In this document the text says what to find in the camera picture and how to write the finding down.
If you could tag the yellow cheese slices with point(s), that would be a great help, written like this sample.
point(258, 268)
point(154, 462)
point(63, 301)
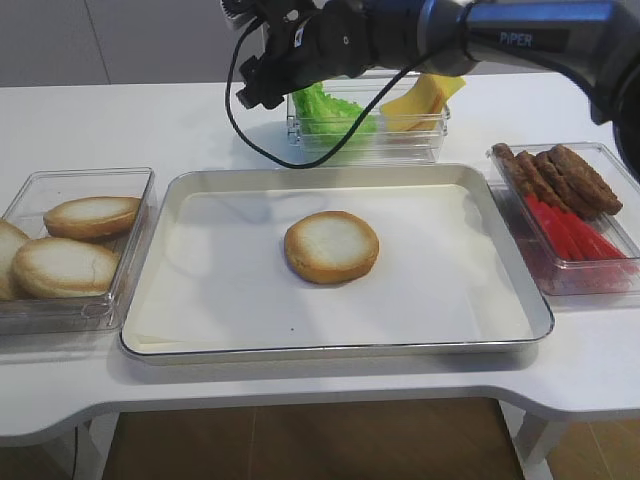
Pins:
point(420, 108)

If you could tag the leftmost bun half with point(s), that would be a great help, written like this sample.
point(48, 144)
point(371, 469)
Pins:
point(12, 239)

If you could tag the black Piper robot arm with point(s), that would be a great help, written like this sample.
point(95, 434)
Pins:
point(594, 44)

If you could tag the red tomato slices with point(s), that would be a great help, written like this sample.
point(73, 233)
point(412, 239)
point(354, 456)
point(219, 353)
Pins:
point(574, 241)

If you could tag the brown meat patties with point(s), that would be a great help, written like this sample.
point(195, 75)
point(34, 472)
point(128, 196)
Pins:
point(560, 178)

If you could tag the white parchment paper sheet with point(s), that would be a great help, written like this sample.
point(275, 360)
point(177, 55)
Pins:
point(219, 278)

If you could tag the clear bun container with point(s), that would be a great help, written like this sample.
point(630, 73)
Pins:
point(45, 190)

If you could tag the green lettuce leaves in container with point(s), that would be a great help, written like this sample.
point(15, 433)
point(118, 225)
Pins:
point(323, 115)

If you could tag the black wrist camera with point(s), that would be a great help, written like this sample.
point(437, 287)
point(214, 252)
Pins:
point(239, 10)

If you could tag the upper bun half in container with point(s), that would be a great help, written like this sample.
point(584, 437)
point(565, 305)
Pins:
point(92, 218)

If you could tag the front bun half in container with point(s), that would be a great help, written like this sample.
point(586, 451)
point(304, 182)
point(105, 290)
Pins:
point(63, 268)

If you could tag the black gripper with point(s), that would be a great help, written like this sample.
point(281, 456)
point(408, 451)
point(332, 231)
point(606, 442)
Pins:
point(306, 44)

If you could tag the clear patty and tomato container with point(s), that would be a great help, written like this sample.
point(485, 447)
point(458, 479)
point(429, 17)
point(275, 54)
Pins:
point(552, 275)

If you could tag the clear lettuce and cheese container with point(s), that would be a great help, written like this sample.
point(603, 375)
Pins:
point(372, 143)

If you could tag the bun half in container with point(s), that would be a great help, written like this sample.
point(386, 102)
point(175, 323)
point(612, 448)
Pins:
point(92, 218)
point(63, 268)

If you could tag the silver metal baking tray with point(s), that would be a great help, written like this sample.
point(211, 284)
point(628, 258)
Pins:
point(535, 307)

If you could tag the bun half on tray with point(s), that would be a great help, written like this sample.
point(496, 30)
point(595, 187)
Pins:
point(331, 247)

